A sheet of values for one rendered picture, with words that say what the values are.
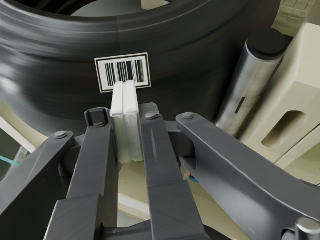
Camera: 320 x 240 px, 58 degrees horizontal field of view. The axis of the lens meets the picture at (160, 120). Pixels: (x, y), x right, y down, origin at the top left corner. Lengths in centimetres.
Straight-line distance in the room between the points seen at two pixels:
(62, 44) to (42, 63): 3
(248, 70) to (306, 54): 6
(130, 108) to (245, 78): 25
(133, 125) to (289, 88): 23
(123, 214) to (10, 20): 79
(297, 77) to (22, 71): 31
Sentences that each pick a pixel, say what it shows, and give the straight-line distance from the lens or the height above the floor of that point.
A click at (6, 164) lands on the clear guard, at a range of 120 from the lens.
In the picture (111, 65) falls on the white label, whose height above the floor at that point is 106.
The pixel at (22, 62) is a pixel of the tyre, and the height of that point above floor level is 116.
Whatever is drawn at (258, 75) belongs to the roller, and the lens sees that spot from 37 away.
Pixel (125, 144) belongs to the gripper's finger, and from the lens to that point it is 16.
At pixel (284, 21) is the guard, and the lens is 96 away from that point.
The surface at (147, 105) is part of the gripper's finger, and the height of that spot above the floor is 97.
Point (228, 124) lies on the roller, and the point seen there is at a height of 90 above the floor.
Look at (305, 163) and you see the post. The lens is 75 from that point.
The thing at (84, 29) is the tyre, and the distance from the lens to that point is 36.
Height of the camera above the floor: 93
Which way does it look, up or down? 9 degrees up
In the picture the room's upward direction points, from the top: 71 degrees counter-clockwise
